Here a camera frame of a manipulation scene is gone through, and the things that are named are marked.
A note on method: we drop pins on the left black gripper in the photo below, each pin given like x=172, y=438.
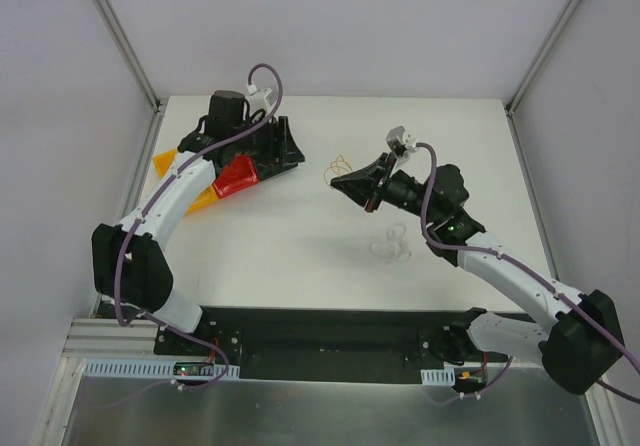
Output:
x=270, y=142

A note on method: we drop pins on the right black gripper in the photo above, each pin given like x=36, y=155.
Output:
x=381, y=183

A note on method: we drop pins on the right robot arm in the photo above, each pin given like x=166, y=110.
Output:
x=575, y=337

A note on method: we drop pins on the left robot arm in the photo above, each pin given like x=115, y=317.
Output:
x=128, y=258

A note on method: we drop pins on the black plastic bin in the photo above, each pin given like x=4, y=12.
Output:
x=265, y=175

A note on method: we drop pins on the red plastic bin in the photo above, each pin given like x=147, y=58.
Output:
x=240, y=174

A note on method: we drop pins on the yellow plastic bin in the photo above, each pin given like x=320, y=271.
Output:
x=184, y=183

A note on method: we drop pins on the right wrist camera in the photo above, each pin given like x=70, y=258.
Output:
x=401, y=144

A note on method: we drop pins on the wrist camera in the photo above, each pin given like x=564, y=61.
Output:
x=261, y=98
x=401, y=144

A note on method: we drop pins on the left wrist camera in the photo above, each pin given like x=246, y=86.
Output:
x=261, y=98

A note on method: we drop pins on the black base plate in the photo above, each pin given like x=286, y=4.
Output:
x=379, y=347

